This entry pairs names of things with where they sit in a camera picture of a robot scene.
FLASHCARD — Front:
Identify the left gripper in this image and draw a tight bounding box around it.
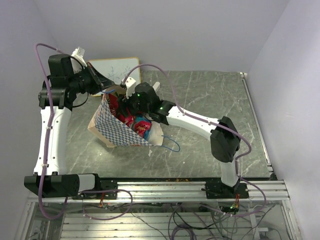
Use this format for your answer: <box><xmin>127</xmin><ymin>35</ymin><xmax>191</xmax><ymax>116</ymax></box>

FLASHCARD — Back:
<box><xmin>68</xmin><ymin>62</ymin><xmax>116</xmax><ymax>95</ymax></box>

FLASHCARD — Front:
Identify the white board eraser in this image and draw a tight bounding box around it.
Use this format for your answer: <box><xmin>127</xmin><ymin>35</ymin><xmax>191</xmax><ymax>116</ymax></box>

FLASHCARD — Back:
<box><xmin>152</xmin><ymin>81</ymin><xmax>161</xmax><ymax>93</ymax></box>

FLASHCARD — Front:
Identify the checkered paper bag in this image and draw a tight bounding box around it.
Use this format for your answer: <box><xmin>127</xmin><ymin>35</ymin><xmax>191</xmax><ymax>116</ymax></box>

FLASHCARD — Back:
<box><xmin>87</xmin><ymin>86</ymin><xmax>171</xmax><ymax>148</ymax></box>

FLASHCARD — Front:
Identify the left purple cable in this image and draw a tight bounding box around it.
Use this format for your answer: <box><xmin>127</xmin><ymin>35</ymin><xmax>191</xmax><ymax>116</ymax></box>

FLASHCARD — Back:
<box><xmin>34</xmin><ymin>43</ymin><xmax>70</xmax><ymax>220</ymax></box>

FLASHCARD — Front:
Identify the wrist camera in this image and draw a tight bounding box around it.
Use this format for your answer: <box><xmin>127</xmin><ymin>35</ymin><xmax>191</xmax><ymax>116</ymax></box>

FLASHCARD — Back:
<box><xmin>125</xmin><ymin>77</ymin><xmax>137</xmax><ymax>99</ymax></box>
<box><xmin>71</xmin><ymin>46</ymin><xmax>87</xmax><ymax>67</ymax></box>

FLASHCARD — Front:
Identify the blue red snack bag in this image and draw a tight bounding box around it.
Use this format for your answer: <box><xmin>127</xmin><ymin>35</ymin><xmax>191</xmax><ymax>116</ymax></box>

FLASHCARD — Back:
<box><xmin>132</xmin><ymin>115</ymin><xmax>152</xmax><ymax>140</ymax></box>

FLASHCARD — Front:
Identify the red chips bag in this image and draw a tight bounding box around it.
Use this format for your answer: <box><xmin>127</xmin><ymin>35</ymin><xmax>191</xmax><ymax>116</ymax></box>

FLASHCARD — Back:
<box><xmin>108</xmin><ymin>93</ymin><xmax>134</xmax><ymax>127</ymax></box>

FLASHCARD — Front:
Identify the small whiteboard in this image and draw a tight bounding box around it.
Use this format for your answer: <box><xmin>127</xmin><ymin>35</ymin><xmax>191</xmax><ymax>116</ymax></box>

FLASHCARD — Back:
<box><xmin>87</xmin><ymin>57</ymin><xmax>142</xmax><ymax>97</ymax></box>

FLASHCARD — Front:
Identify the aluminium frame rail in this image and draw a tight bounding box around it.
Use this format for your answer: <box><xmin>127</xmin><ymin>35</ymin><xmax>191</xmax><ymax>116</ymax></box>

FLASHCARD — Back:
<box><xmin>27</xmin><ymin>180</ymin><xmax>291</xmax><ymax>203</ymax></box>

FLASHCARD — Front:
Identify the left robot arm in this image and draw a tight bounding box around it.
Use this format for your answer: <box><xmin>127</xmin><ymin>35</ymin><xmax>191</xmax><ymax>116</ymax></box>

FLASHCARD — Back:
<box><xmin>24</xmin><ymin>53</ymin><xmax>114</xmax><ymax>199</ymax></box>

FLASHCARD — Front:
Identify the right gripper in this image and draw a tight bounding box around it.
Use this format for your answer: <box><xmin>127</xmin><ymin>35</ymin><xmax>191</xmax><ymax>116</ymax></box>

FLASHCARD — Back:
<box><xmin>116</xmin><ymin>86</ymin><xmax>151</xmax><ymax>118</ymax></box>

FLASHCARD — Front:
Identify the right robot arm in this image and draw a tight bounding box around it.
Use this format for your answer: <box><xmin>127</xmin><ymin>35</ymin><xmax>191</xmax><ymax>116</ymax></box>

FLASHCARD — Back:
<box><xmin>118</xmin><ymin>81</ymin><xmax>241</xmax><ymax>198</ymax></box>

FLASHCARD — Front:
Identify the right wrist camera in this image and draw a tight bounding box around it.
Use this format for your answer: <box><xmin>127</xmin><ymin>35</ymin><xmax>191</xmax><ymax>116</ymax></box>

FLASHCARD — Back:
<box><xmin>125</xmin><ymin>77</ymin><xmax>137</xmax><ymax>99</ymax></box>

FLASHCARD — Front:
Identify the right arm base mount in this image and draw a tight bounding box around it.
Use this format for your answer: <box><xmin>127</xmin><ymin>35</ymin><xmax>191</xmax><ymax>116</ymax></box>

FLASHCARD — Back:
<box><xmin>201</xmin><ymin>178</ymin><xmax>249</xmax><ymax>199</ymax></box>

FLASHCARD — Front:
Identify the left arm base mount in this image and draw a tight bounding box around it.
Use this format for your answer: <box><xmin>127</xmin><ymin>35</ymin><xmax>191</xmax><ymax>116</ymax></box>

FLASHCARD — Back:
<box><xmin>72</xmin><ymin>179</ymin><xmax>118</xmax><ymax>200</ymax></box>

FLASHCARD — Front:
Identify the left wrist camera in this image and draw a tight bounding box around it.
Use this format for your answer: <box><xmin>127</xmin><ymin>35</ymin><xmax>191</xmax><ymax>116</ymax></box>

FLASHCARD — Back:
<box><xmin>71</xmin><ymin>46</ymin><xmax>87</xmax><ymax>67</ymax></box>

